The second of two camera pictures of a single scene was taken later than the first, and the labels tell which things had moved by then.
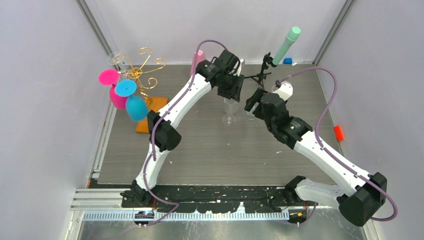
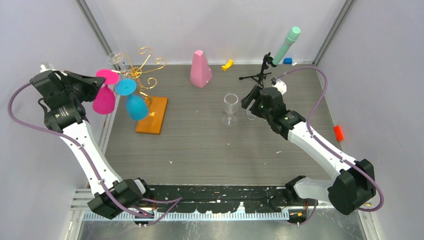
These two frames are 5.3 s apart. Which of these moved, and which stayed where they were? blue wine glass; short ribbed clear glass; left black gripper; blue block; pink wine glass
Moved: pink wine glass; left black gripper
Stayed: short ribbed clear glass; blue block; blue wine glass
